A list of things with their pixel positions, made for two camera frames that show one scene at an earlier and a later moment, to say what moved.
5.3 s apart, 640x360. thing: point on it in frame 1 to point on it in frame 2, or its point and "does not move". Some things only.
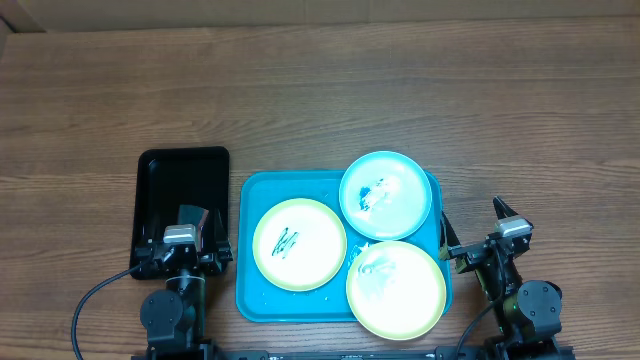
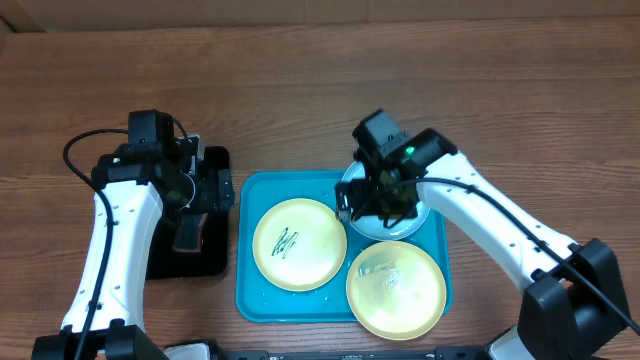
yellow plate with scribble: (299, 244) does not move
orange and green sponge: (194, 215) does not move
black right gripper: (472, 253) to (361, 189)
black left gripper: (212, 264) to (211, 199)
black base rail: (436, 353) does not move
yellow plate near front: (396, 290) does not move
